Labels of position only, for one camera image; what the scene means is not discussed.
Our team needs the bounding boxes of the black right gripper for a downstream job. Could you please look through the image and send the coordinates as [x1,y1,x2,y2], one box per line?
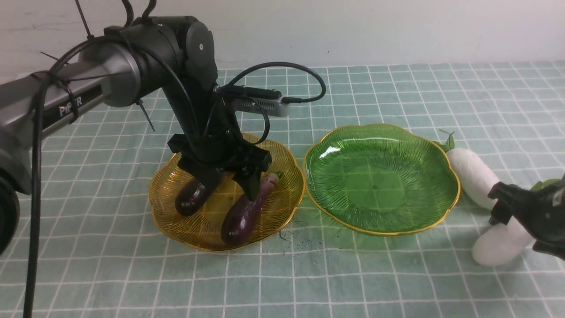
[488,177,565,260]

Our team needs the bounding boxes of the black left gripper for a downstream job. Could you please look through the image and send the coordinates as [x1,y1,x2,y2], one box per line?
[167,129,272,201]

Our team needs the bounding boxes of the purple eggplant green stem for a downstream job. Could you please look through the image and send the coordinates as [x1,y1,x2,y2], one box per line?
[220,171,284,247]

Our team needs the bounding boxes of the purple eggplant beige stem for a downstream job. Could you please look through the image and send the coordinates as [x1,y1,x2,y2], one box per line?
[175,178,217,217]

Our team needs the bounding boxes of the white radish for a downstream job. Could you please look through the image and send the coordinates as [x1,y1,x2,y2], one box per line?
[472,225,533,266]
[436,129,500,211]

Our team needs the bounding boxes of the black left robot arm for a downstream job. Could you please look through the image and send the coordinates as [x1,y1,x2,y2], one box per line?
[0,16,271,251]

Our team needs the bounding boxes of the amber glass plate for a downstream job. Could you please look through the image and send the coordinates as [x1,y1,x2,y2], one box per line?
[149,139,306,252]

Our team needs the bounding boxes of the green glass plate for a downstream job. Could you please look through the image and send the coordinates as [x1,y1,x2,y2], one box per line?
[303,123,462,237]

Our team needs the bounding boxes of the green checkered tablecloth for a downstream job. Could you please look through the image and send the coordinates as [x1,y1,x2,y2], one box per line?
[0,61,565,318]

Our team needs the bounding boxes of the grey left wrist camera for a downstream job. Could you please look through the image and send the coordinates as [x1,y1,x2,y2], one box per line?
[224,85,290,117]

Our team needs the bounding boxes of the black camera cable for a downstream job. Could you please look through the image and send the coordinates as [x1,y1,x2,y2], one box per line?
[204,62,327,144]

